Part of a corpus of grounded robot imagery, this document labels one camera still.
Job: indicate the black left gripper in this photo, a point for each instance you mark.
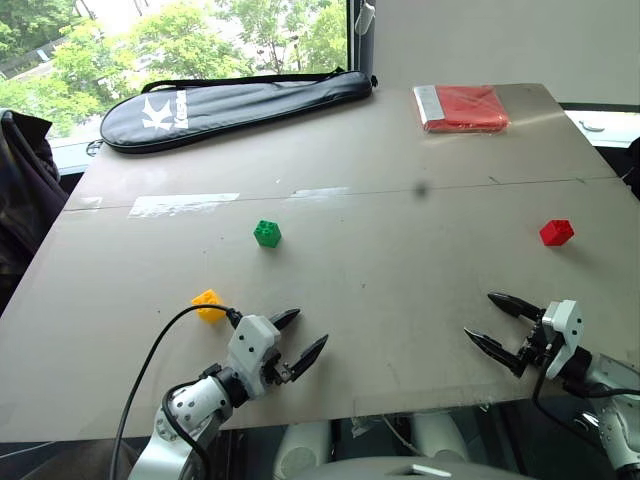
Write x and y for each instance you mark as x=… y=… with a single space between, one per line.
x=277 y=372

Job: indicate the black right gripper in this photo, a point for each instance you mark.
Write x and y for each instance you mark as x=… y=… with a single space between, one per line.
x=536 y=345

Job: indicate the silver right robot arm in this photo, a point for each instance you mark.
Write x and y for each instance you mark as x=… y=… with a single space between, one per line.
x=612 y=390

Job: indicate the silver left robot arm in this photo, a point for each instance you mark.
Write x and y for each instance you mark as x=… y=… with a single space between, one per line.
x=195 y=400

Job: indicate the yellow toy building block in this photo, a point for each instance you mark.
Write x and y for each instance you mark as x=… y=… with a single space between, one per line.
x=210 y=304

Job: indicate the green toy building block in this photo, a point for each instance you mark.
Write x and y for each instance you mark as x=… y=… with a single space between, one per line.
x=267 y=234

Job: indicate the red toy building block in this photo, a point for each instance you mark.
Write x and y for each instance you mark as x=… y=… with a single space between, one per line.
x=556 y=232

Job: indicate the white rounded robot leg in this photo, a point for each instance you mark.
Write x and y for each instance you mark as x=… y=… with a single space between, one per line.
x=440 y=437
x=300 y=450

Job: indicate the clear tape patch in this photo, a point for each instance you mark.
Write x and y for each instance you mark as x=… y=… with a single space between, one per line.
x=320 y=193

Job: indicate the grey robot torso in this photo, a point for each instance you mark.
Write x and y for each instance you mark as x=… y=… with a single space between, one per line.
x=400 y=470

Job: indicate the red packet in clear plastic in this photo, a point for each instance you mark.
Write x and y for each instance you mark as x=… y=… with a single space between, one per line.
x=465 y=107

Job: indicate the black racket bag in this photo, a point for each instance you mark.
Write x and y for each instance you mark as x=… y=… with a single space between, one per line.
x=230 y=110

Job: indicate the dark jacket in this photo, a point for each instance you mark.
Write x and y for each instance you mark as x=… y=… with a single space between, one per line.
x=25 y=200

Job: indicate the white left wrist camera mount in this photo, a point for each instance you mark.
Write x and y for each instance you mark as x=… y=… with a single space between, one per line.
x=252 y=345

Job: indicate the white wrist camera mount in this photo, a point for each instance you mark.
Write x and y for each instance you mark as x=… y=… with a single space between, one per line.
x=565 y=330
x=252 y=345

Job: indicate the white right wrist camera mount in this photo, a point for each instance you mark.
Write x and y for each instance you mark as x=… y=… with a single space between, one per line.
x=565 y=330

